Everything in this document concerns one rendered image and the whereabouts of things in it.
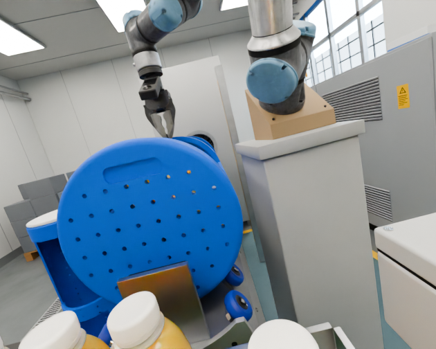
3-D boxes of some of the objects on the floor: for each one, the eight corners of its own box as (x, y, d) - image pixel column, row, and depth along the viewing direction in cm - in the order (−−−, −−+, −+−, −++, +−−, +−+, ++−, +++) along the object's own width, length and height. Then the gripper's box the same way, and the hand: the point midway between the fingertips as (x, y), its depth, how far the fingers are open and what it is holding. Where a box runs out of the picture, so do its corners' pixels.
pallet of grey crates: (119, 221, 424) (99, 164, 402) (102, 240, 345) (76, 170, 323) (58, 238, 415) (33, 181, 393) (27, 262, 337) (-6, 191, 315)
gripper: (167, 73, 69) (185, 137, 73) (140, 79, 69) (160, 143, 73) (162, 64, 61) (182, 137, 65) (131, 72, 61) (153, 145, 65)
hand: (167, 136), depth 66 cm, fingers closed
